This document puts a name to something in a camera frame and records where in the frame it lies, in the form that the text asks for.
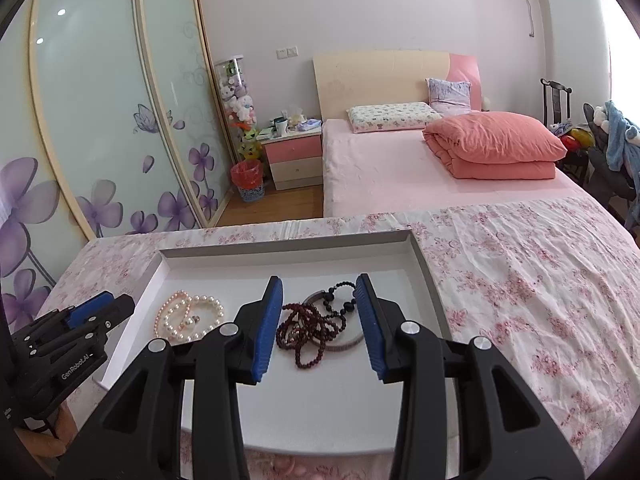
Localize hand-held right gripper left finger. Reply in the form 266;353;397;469
55;275;284;480

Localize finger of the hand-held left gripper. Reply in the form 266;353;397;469
66;291;115;329
75;295;136;335

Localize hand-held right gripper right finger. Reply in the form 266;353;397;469
352;273;586;480

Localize wide silver bangle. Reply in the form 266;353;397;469
300;289;367;354

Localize dark red bead necklace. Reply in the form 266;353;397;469
275;302;347;369

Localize black bead bracelet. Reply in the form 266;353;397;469
319;282;359;334

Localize small pink pearl bracelet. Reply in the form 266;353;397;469
155;290;194;340

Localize white pearl necklace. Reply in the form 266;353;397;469
165;294;225;345

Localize grey cardboard tray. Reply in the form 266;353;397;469
92;228;454;456

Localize person's left hand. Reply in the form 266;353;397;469
14;402;77;461

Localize red waste basket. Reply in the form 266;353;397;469
229;160;264;204

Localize pink floral bedsheet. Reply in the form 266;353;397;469
34;195;640;480

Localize bed with pink sheet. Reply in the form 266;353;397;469
312;49;603;219

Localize pink and white nightstand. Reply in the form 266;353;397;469
259;126;324;191

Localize glass wardrobe with purple flowers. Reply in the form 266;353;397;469
0;0;237;322

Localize white patterned pillow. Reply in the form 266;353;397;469
346;101;444;135

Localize folded salmon quilt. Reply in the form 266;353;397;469
421;112;569;180

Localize plush toy display tube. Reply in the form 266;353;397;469
213;55;262;162

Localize purple print pillow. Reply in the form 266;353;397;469
425;77;472;115

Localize colourful toy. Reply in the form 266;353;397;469
556;127;594;154

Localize grey office chair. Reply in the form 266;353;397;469
581;104;640;223

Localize black wooden chair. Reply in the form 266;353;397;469
539;78;574;130

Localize white air conditioner pipe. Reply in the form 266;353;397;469
521;0;547;39

